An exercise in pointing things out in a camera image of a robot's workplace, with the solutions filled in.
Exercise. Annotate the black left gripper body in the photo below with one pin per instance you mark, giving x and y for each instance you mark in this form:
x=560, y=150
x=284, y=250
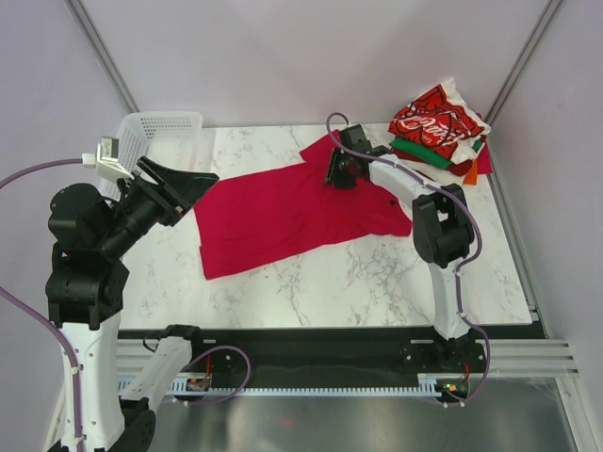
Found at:
x=143, y=205

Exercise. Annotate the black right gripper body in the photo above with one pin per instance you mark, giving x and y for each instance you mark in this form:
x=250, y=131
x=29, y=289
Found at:
x=345, y=176

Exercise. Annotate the crimson red t shirt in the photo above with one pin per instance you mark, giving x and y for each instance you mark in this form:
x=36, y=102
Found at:
x=261, y=218

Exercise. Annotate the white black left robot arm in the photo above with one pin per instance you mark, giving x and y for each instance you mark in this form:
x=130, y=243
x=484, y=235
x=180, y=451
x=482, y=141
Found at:
x=85, y=300

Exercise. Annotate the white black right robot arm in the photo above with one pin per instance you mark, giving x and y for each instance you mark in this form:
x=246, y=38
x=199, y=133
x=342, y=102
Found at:
x=443, y=229

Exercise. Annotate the white plastic basket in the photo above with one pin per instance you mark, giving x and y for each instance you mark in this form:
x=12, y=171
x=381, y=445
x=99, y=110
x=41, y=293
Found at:
x=173, y=139

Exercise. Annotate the green folded shirt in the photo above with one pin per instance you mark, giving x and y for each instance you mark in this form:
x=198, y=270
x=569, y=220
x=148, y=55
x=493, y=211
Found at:
x=421, y=152

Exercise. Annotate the white folded shirt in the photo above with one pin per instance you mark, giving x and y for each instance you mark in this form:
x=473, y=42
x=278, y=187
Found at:
x=436, y=177

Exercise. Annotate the red white printed shirt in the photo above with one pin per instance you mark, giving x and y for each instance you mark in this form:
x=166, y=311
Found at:
x=441, y=121

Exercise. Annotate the dark red folded shirt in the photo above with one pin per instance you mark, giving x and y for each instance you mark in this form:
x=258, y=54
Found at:
x=459, y=170

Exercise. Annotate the orange folded shirt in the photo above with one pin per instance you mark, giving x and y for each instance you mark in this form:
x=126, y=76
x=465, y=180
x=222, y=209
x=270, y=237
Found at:
x=471, y=178

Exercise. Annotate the magenta folded shirt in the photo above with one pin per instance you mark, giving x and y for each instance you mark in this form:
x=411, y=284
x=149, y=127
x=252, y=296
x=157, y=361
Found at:
x=484, y=161

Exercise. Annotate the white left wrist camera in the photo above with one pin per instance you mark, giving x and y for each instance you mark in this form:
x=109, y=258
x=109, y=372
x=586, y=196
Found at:
x=105, y=161

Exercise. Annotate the left aluminium frame post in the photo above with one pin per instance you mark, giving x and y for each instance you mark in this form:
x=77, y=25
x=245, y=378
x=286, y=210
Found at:
x=98, y=46

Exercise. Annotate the aluminium frame post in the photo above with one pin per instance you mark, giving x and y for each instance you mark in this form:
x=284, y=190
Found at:
x=544, y=22
x=98, y=46

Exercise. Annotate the white slotted cable duct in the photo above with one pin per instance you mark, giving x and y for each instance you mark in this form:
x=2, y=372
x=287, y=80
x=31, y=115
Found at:
x=183, y=386

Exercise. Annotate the right aluminium frame post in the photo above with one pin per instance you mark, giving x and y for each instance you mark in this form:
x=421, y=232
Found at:
x=544, y=22

